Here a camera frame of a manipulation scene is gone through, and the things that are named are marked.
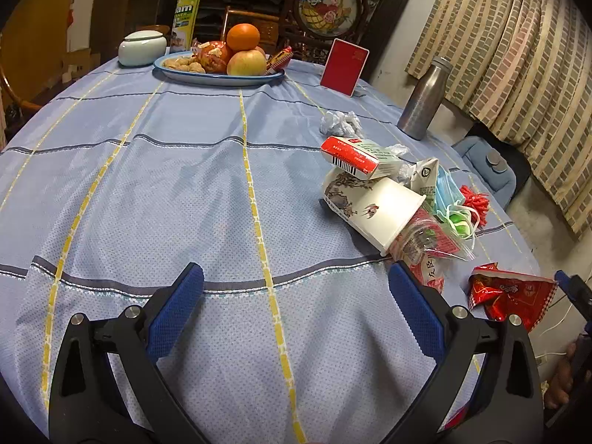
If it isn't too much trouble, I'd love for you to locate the red fruit in clear wrap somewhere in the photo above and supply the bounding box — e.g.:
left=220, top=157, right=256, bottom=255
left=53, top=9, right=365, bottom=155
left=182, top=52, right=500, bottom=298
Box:
left=192, top=41, right=234, bottom=74

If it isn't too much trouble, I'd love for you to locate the white red medicine box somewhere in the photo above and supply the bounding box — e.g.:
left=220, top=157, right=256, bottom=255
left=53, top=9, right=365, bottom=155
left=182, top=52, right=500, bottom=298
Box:
left=320, top=135, right=402, bottom=181

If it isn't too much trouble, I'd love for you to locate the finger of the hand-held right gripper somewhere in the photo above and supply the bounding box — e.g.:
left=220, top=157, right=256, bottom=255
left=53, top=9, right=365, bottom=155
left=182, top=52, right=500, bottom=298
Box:
left=554, top=270, right=592, bottom=334

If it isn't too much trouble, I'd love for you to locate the yellow apple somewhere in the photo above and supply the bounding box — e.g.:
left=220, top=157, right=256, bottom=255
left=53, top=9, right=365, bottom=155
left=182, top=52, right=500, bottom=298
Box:
left=226, top=50, right=268, bottom=77

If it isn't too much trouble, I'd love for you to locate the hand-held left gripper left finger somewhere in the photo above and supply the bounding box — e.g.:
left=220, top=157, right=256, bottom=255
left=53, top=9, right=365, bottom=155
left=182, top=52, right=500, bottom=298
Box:
left=48, top=263, right=206, bottom=444

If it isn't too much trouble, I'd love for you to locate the white green drink carton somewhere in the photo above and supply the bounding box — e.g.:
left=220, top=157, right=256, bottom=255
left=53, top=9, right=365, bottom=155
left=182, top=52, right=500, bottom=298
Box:
left=409, top=157, right=440, bottom=216

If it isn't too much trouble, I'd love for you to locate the white lidded ceramic jar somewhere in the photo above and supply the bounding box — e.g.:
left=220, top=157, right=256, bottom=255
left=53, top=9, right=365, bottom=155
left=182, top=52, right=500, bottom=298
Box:
left=117, top=30, right=168, bottom=68

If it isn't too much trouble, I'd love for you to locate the red foil snack packet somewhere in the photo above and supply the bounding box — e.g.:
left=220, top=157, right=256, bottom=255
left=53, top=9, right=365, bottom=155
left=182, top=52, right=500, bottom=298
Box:
left=468, top=263, right=559, bottom=322

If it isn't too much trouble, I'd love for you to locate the red standing card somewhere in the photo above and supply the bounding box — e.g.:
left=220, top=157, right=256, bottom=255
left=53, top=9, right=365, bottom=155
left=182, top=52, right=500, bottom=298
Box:
left=320, top=38, right=370, bottom=98

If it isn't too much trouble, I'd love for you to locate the brick pattern curtain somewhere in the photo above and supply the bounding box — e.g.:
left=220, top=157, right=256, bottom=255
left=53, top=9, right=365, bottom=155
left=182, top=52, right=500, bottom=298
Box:
left=406, top=0, right=592, bottom=241

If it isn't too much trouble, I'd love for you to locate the stainless steel bottle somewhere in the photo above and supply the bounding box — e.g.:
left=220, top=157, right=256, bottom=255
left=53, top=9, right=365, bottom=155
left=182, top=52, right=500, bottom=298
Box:
left=397, top=56, right=453, bottom=141

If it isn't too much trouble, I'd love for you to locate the crumpled white plastic bag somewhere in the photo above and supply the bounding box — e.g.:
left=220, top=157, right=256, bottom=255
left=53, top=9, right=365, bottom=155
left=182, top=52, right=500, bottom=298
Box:
left=320, top=110, right=363, bottom=136
left=387, top=144, right=417, bottom=183

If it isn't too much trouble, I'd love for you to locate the blue seat cushion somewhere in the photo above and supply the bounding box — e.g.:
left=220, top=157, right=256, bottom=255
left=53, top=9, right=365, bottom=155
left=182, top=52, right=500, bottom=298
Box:
left=452, top=136, right=516, bottom=206

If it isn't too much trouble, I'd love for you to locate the blue face mask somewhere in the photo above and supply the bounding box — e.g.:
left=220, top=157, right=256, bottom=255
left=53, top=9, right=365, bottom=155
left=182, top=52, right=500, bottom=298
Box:
left=434, top=166, right=479, bottom=241

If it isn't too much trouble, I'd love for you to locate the orange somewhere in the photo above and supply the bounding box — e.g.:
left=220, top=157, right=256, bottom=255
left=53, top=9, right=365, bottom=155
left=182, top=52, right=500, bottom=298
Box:
left=226, top=23, right=261, bottom=53

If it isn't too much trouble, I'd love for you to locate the printed white paper cup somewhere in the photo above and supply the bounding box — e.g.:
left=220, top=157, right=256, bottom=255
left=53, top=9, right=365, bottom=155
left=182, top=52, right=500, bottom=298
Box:
left=319, top=169, right=426, bottom=256

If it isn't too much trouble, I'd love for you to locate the clear red printed packet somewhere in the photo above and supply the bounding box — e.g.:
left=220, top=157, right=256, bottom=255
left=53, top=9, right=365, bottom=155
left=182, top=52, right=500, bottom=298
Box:
left=388, top=208, right=475, bottom=294

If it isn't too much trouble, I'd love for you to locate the yellow-green tall box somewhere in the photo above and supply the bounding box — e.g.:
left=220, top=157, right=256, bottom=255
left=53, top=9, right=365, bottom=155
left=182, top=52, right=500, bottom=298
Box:
left=169, top=0, right=210, bottom=54

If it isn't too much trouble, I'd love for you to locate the cardboard box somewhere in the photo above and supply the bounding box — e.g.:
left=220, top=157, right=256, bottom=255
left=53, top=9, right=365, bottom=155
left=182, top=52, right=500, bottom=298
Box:
left=60, top=46, right=100, bottom=84

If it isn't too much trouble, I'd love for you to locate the round embroidered table screen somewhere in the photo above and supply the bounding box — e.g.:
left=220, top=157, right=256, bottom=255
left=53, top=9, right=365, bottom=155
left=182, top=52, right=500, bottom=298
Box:
left=284, top=0, right=371, bottom=56

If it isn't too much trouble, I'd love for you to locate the red checkered snack packet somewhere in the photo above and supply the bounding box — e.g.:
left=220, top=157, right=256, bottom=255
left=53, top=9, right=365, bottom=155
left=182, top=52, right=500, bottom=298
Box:
left=265, top=47, right=294, bottom=76

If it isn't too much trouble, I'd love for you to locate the blue rimmed oval plate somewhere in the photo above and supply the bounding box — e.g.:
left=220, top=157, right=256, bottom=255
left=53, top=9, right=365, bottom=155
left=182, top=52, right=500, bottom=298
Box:
left=152, top=51, right=286, bottom=87

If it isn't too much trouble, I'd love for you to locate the green plastic item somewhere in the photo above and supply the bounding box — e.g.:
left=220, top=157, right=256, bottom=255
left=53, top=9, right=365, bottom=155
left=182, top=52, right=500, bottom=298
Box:
left=446, top=210, right=470, bottom=236

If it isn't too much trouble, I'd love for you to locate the wooden chair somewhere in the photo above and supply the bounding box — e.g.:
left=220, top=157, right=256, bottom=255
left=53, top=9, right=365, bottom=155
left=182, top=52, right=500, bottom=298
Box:
left=219, top=6, right=283, bottom=51

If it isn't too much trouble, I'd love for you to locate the black chair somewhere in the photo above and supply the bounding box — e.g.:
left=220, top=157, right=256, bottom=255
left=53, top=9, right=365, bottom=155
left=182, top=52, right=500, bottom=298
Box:
left=465, top=120, right=532, bottom=197

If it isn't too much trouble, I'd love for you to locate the person's right hand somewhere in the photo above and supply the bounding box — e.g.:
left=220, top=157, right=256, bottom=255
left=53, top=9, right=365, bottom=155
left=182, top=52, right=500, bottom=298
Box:
left=545, top=340, right=584, bottom=410

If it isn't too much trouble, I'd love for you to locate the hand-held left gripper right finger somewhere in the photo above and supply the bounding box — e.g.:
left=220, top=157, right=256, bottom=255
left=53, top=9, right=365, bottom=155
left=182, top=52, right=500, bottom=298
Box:
left=387, top=260, right=544, bottom=444

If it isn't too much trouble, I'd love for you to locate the red string bundle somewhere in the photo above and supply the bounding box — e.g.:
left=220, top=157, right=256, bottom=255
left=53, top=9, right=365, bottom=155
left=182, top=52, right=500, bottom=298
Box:
left=459, top=184, right=490, bottom=228

